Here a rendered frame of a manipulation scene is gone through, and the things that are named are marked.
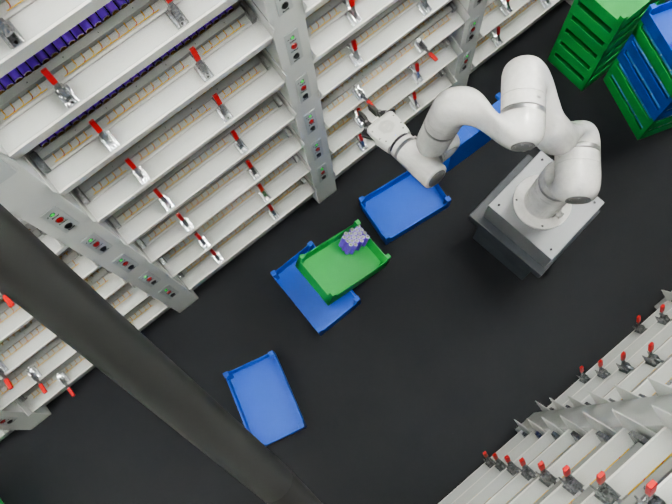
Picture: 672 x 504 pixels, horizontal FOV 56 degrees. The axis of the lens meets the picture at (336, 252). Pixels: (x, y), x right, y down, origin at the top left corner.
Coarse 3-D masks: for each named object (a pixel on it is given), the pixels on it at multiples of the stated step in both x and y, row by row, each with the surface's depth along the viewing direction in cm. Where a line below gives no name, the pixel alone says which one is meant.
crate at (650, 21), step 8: (648, 8) 218; (656, 8) 217; (664, 8) 223; (648, 16) 220; (656, 16) 224; (664, 16) 224; (648, 24) 221; (656, 24) 218; (664, 24) 223; (656, 32) 219; (664, 32) 222; (656, 40) 220; (664, 40) 216; (664, 48) 218; (664, 56) 219
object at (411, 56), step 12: (456, 0) 209; (456, 12) 213; (420, 24) 211; (444, 24) 213; (456, 24) 213; (408, 36) 211; (432, 36) 212; (444, 36) 213; (408, 48) 211; (396, 60) 210; (408, 60) 211; (360, 72) 208; (384, 72) 209; (396, 72) 210; (360, 84) 208; (372, 84) 209; (384, 84) 210; (336, 108) 207; (348, 108) 208; (324, 120) 201; (336, 120) 207
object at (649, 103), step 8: (624, 48) 240; (624, 56) 242; (624, 64) 244; (632, 64) 246; (632, 72) 241; (632, 80) 243; (640, 80) 238; (640, 88) 240; (640, 96) 242; (648, 96) 237; (648, 104) 239; (656, 112) 236; (664, 112) 233; (656, 120) 239
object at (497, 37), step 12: (540, 0) 257; (552, 0) 258; (516, 12) 256; (528, 12) 257; (540, 12) 257; (504, 24) 255; (516, 24) 256; (528, 24) 257; (492, 36) 254; (504, 36) 255; (480, 48) 253; (492, 48) 254; (480, 60) 254
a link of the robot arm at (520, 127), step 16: (448, 96) 146; (464, 96) 144; (480, 96) 143; (432, 112) 152; (448, 112) 147; (464, 112) 145; (480, 112) 143; (496, 112) 142; (512, 112) 141; (528, 112) 139; (544, 112) 141; (432, 128) 156; (448, 128) 152; (480, 128) 147; (496, 128) 142; (512, 128) 139; (528, 128) 139; (544, 128) 141; (512, 144) 142; (528, 144) 141
